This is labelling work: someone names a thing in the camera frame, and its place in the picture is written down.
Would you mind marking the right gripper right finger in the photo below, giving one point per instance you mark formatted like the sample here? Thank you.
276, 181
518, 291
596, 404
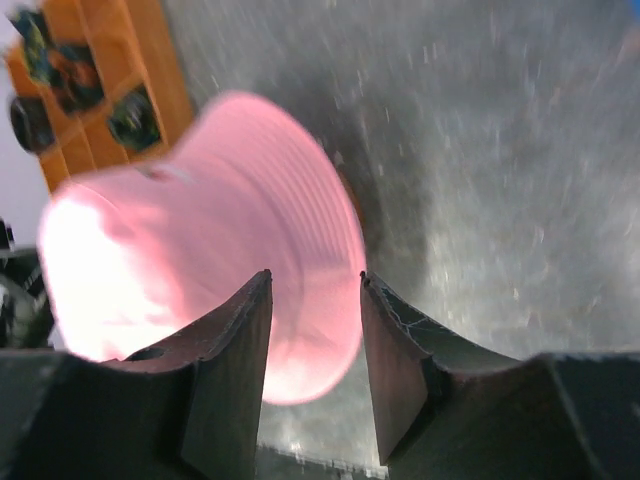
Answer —
447, 408

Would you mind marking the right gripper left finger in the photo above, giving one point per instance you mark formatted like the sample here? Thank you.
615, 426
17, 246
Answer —
186, 407

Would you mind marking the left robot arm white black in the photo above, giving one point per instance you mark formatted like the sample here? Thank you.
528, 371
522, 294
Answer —
26, 318

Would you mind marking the wooden hat stand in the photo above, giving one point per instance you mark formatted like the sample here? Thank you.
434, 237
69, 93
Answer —
353, 198

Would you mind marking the rolled black belt left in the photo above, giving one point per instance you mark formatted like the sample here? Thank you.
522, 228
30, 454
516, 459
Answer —
31, 124

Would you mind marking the orange compartment tray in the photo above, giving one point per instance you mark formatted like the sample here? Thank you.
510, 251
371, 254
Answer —
131, 45

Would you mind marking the rolled black belt centre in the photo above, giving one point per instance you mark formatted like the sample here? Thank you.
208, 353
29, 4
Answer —
75, 81

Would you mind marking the rolled black belt top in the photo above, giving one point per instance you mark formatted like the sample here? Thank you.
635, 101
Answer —
36, 42

